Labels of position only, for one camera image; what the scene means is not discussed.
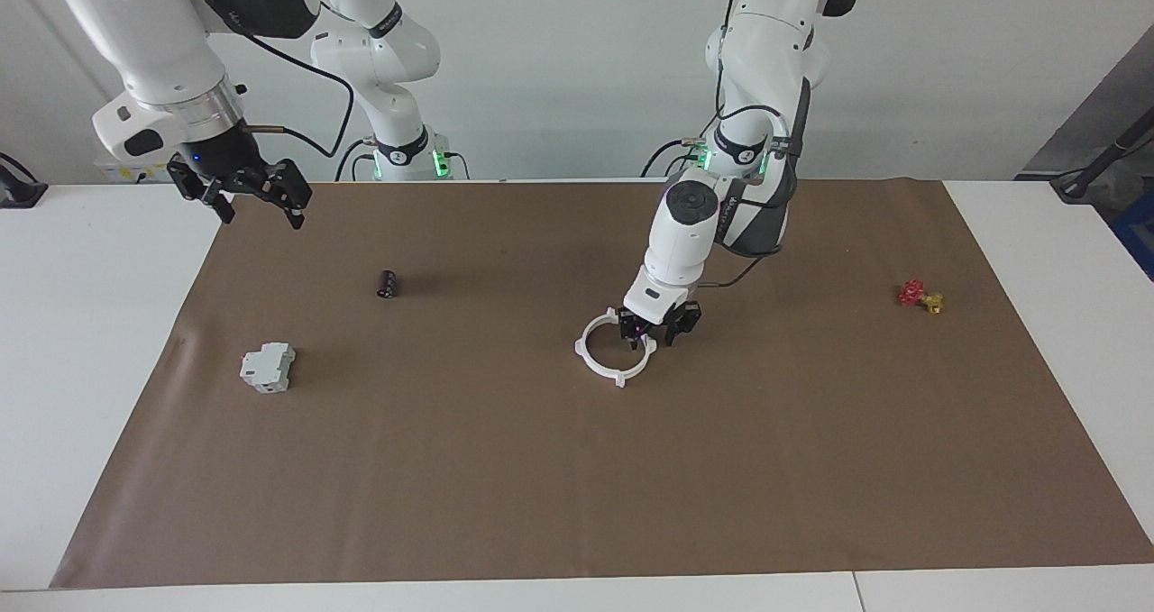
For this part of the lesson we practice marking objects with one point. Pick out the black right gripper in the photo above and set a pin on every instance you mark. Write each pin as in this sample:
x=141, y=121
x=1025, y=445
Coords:
x=230, y=157

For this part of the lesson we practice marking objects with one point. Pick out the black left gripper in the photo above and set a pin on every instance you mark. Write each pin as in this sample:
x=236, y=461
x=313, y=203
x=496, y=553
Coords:
x=658, y=319

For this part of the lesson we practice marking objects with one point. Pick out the white half pipe clamp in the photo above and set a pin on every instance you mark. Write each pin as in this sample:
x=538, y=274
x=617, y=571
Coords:
x=595, y=371
x=642, y=367

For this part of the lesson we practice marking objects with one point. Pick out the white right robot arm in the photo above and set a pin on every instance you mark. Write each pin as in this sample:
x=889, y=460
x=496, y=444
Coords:
x=135, y=26

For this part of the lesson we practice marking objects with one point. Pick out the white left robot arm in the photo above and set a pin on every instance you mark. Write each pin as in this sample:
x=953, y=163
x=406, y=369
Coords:
x=681, y=233

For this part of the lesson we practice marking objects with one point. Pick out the white box yellow label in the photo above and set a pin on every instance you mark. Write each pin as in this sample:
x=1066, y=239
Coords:
x=126, y=172

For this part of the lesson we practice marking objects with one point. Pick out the black cylindrical capacitor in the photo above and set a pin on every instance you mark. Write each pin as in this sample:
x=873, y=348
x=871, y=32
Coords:
x=388, y=285

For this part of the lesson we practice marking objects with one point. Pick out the white circuit breaker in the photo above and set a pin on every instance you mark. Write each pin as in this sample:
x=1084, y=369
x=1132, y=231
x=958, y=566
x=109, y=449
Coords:
x=266, y=369

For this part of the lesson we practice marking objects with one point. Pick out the black stand base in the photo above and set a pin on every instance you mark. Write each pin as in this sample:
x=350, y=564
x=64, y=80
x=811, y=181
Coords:
x=22, y=193

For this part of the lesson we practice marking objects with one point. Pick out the brown paper mat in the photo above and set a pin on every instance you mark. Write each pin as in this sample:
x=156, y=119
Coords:
x=451, y=468

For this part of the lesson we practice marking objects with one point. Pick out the red handwheel brass valve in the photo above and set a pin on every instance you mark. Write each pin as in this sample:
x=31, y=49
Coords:
x=912, y=294

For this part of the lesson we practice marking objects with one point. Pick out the black tripod leg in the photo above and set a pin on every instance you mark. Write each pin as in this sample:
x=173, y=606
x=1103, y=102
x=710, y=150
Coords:
x=1086, y=175

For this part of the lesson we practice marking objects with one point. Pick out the grey slanted board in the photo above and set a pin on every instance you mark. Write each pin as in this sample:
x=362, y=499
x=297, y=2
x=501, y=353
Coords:
x=1095, y=116

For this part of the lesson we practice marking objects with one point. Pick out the blue crate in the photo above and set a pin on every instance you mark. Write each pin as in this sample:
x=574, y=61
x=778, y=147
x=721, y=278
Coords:
x=1138, y=233

